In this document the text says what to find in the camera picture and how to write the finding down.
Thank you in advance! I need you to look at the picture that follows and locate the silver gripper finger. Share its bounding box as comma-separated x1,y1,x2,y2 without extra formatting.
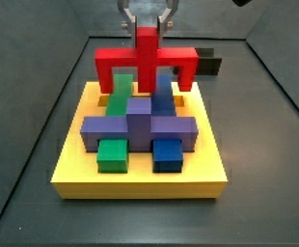
117,0,136,45
157,0,178,44

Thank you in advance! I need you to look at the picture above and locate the red E-shaped block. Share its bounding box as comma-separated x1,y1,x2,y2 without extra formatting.
93,27,198,94

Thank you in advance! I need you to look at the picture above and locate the yellow base board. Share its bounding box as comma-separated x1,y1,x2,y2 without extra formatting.
50,82,228,199

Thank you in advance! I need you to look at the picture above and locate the purple E-shaped block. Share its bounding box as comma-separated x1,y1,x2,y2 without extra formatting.
80,97,198,152

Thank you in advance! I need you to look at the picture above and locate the blue rectangular bar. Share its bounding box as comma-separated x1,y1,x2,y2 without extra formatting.
150,75,182,173

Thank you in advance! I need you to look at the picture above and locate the green rectangular bar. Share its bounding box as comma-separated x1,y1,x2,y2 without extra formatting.
96,74,132,174

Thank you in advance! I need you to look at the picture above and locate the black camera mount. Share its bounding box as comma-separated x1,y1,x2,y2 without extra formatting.
232,0,252,7

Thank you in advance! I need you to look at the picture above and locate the black angled bracket holder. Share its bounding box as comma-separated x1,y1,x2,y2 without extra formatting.
162,47,221,75

